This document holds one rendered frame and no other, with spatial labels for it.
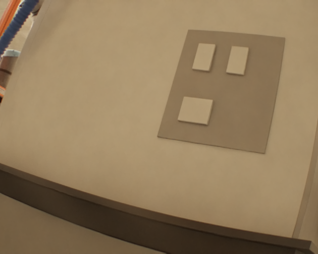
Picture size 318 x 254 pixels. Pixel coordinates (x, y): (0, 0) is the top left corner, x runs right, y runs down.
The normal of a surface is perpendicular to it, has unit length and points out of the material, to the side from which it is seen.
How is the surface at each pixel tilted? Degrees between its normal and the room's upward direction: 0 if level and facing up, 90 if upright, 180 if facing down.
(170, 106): 90
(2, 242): 90
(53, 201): 90
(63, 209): 90
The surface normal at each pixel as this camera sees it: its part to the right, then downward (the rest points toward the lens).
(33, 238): -0.40, -0.35
